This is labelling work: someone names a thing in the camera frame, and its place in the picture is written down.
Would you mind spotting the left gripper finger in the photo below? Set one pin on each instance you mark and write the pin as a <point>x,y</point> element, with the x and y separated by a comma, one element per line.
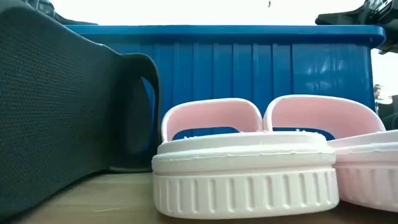
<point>71,22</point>

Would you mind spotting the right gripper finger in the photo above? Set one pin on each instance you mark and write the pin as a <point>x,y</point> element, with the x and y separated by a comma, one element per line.
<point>345,18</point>

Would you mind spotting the black rubber slide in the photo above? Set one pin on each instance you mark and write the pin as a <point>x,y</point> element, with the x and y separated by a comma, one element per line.
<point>56,109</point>

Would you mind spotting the blue plastic bin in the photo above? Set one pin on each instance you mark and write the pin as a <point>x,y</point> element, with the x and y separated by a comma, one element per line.
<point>233,68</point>

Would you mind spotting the pink rubber slide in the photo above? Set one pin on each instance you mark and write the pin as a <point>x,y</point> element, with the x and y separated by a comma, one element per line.
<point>367,174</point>
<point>242,186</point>

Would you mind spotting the person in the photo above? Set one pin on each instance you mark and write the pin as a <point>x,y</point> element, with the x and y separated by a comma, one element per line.
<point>377,91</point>

